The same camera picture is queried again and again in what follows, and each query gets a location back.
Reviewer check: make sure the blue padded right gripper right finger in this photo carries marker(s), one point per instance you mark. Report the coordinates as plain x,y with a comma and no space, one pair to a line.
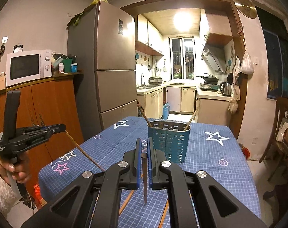
150,168

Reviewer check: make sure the finger of the left gripper pair seen sideways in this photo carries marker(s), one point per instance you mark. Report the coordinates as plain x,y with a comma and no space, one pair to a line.
39,131

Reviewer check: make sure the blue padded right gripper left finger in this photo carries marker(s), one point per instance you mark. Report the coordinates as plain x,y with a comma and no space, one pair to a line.
138,161

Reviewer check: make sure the wooden chopstick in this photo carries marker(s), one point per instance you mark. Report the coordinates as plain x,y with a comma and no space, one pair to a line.
163,214
144,158
192,118
143,113
123,206
83,152

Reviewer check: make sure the kitchen window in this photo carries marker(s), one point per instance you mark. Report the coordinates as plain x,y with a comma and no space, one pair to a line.
182,56

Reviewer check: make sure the person's left hand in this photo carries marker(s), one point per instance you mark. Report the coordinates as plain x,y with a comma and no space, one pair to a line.
20,171

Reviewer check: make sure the orange wooden cabinet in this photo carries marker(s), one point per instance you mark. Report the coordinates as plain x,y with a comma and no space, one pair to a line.
44,103

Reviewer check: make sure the teal perforated utensil holder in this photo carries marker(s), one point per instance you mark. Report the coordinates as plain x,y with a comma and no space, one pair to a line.
171,137

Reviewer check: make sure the blue water bottle on floor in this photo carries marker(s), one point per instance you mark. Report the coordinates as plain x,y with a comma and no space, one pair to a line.
166,111

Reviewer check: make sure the white microwave oven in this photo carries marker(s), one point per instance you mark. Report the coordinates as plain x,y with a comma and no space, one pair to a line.
27,66

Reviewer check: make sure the blue star-pattern tablecloth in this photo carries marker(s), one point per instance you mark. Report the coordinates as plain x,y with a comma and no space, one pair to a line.
213,187

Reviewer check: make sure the white bottle on cabinet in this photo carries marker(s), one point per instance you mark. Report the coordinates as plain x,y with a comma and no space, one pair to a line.
61,68

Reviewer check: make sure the blue lidded jar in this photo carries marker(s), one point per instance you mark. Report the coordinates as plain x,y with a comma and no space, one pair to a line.
74,67

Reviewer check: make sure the green container on cabinet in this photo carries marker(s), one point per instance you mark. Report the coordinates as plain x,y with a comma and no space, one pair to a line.
67,64

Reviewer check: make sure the black wok on stove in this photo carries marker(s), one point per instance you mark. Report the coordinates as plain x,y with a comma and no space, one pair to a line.
210,79

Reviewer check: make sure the stainless electric kettle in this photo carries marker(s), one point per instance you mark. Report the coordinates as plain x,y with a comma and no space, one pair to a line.
225,89

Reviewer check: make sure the silver grey refrigerator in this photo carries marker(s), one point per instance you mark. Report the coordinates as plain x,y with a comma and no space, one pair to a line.
103,42

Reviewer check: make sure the range hood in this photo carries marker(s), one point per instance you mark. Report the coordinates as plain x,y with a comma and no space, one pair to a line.
214,57

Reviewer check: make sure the dark wooden chair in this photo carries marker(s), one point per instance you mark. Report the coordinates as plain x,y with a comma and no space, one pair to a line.
281,151

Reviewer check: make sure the hanging white plastic bag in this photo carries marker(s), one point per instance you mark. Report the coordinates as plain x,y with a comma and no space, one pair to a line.
247,66

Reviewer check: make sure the ceiling lamp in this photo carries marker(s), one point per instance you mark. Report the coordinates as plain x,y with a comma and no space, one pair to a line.
183,21

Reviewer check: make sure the dark window with curtain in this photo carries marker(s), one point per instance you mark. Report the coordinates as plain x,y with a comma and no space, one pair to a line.
276,40

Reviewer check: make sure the round gold wall clock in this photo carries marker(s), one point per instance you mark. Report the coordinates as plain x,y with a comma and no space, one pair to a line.
247,8

